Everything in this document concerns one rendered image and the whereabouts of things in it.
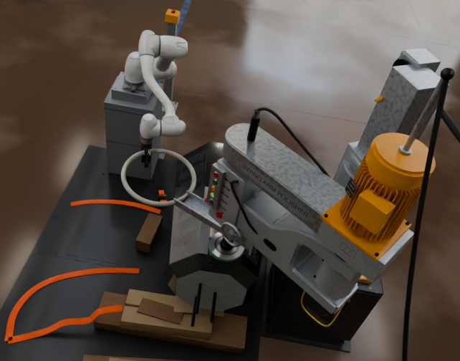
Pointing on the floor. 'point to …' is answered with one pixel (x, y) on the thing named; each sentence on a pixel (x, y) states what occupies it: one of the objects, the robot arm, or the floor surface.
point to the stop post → (174, 36)
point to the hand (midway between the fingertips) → (145, 161)
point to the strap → (67, 278)
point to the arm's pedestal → (130, 135)
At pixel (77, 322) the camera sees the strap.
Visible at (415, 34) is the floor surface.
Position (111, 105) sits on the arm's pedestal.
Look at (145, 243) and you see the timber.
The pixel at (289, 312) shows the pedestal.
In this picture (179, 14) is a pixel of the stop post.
